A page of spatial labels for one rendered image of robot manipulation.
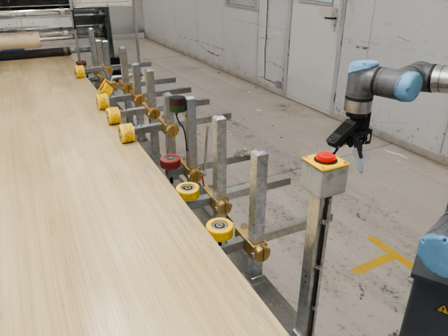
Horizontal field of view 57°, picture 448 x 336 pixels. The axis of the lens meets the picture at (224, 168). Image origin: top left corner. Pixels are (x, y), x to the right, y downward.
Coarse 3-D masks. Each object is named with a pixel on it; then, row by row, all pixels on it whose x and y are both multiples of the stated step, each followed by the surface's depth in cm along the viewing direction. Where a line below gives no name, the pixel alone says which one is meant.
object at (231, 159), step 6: (252, 150) 178; (228, 156) 173; (234, 156) 173; (240, 156) 173; (246, 156) 175; (198, 162) 167; (210, 162) 168; (228, 162) 172; (234, 162) 173; (180, 168) 163; (210, 168) 169; (168, 174) 161; (174, 174) 162; (180, 174) 164
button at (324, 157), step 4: (320, 152) 86; (324, 152) 86; (328, 152) 86; (316, 156) 85; (320, 156) 84; (324, 156) 84; (328, 156) 84; (332, 156) 84; (320, 160) 84; (324, 160) 83; (328, 160) 83; (332, 160) 83
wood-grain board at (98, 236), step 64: (0, 64) 313; (64, 64) 313; (0, 128) 191; (64, 128) 191; (0, 192) 137; (64, 192) 137; (128, 192) 137; (0, 256) 107; (64, 256) 107; (128, 256) 107; (192, 256) 107; (0, 320) 88; (64, 320) 88; (128, 320) 88; (192, 320) 88; (256, 320) 88
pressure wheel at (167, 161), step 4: (164, 156) 161; (168, 156) 162; (172, 156) 162; (176, 156) 161; (160, 160) 159; (164, 160) 158; (168, 160) 158; (172, 160) 158; (176, 160) 158; (180, 160) 160; (160, 164) 161; (164, 164) 158; (168, 164) 157; (172, 164) 157; (176, 164) 158; (180, 164) 161; (164, 168) 158; (168, 168) 158; (172, 168) 158; (176, 168) 159; (172, 180) 164
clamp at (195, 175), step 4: (184, 160) 167; (184, 164) 163; (184, 168) 163; (188, 168) 160; (196, 168) 160; (200, 168) 161; (184, 172) 164; (188, 172) 159; (192, 172) 158; (196, 172) 158; (200, 172) 159; (188, 176) 159; (192, 176) 158; (196, 176) 159; (200, 176) 160; (188, 180) 161; (192, 180) 159; (196, 180) 160; (200, 180) 161
